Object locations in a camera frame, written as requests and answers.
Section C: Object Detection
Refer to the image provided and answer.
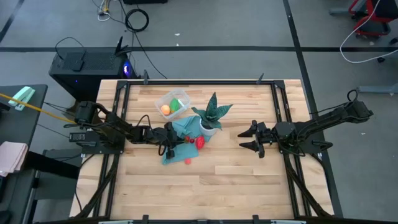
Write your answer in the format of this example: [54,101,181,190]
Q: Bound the black coiled cable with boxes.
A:
[125,8,150,33]

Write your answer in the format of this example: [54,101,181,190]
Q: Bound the green toy vegetable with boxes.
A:
[169,98,183,113]

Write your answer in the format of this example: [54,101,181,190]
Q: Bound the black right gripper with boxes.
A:
[238,120,282,152]

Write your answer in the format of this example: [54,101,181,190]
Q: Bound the white and yellow cable bundle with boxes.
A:
[97,0,112,22]

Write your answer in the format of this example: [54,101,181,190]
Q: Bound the black computer tower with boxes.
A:
[49,36,134,101]

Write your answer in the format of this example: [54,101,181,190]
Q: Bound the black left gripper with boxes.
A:
[154,122,189,150]

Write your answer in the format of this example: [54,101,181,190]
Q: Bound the red and black chair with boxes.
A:
[348,0,398,39]

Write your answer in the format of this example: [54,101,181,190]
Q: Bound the black table frame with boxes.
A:
[74,79,335,218]

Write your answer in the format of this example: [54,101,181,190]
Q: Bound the black side table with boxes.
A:
[0,83,49,147]

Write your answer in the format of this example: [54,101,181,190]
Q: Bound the white plant pot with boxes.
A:
[198,119,218,137]

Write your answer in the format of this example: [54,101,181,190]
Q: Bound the mint green stapler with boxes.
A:
[8,86,36,111]

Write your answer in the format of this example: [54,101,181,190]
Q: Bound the pink folded cloth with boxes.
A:
[0,141,29,177]

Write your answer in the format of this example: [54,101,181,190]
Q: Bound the black power supply box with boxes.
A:
[68,132,97,147]

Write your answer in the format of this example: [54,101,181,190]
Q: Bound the green snake plant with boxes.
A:
[191,91,234,131]

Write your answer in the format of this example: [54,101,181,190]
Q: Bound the teal cloth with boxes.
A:
[161,115,215,166]

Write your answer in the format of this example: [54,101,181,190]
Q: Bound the clear plastic tupperware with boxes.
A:
[154,88,192,121]

